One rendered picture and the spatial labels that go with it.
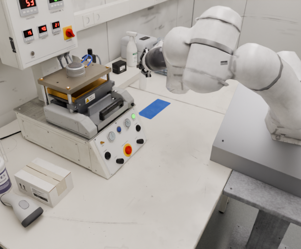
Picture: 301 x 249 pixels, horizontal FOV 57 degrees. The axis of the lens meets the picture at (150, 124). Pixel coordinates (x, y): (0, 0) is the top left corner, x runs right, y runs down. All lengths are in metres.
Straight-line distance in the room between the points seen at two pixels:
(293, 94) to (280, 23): 2.54
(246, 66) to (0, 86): 1.27
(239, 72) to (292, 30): 2.68
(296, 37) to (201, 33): 2.70
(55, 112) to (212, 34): 0.75
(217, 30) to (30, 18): 0.78
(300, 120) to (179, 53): 0.40
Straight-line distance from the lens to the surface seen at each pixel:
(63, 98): 1.23
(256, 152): 1.25
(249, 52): 0.71
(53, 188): 1.10
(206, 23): 0.72
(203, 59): 0.70
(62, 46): 1.37
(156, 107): 1.68
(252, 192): 1.24
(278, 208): 1.22
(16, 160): 1.42
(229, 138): 1.27
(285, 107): 0.88
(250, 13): 3.40
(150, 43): 2.15
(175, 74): 0.91
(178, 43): 0.76
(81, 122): 1.13
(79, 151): 1.23
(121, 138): 1.26
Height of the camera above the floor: 1.61
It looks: 34 degrees down
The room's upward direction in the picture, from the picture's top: 1 degrees clockwise
